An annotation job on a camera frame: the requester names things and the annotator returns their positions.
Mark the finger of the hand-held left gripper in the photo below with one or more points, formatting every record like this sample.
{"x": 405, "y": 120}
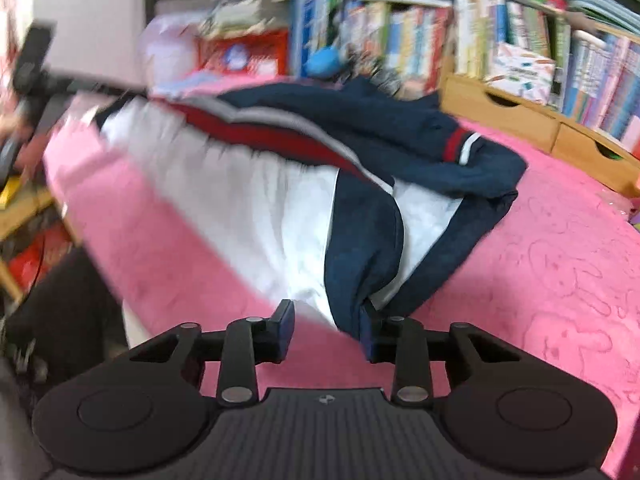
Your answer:
{"x": 100, "y": 85}

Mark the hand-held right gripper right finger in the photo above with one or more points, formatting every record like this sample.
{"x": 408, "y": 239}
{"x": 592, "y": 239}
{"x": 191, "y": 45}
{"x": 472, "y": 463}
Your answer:
{"x": 367, "y": 335}

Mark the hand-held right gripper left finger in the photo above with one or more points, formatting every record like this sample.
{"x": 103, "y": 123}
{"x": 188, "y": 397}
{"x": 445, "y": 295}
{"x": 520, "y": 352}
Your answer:
{"x": 286, "y": 325}

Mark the navy and white jacket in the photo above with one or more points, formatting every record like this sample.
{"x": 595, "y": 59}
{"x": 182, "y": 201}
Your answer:
{"x": 280, "y": 220}

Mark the white translucent bag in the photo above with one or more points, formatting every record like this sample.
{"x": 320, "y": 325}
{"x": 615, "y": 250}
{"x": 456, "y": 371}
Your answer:
{"x": 170, "y": 45}

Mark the light blue booklet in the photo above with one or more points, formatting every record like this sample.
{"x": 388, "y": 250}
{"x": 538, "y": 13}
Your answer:
{"x": 195, "y": 82}

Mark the stack of papers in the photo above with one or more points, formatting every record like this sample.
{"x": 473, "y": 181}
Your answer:
{"x": 240, "y": 10}

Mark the red snack package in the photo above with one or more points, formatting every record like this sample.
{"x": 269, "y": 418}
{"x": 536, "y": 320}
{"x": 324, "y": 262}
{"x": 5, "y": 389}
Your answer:
{"x": 265, "y": 60}

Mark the pink printed blanket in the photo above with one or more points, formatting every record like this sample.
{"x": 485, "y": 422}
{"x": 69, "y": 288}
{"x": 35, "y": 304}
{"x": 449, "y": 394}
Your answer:
{"x": 525, "y": 260}

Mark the blue round plush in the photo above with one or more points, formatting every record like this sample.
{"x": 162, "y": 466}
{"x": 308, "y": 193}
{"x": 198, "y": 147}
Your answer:
{"x": 325, "y": 62}

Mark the metal bicycle model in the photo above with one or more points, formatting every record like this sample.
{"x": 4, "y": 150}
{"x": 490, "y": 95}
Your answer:
{"x": 385, "y": 80}

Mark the wooden drawer organizer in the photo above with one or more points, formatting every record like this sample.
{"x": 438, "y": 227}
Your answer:
{"x": 525, "y": 120}

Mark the row of picture books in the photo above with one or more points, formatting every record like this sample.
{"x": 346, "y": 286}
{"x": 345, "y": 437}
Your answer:
{"x": 405, "y": 40}

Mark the white box with pencil print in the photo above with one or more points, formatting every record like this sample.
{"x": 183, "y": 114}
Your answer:
{"x": 525, "y": 72}

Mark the white shelf board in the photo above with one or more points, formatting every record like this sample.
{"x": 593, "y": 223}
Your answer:
{"x": 400, "y": 0}

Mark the row of colourful books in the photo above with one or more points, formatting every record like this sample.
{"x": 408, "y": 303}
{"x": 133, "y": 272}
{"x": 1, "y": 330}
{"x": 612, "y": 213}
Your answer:
{"x": 590, "y": 85}

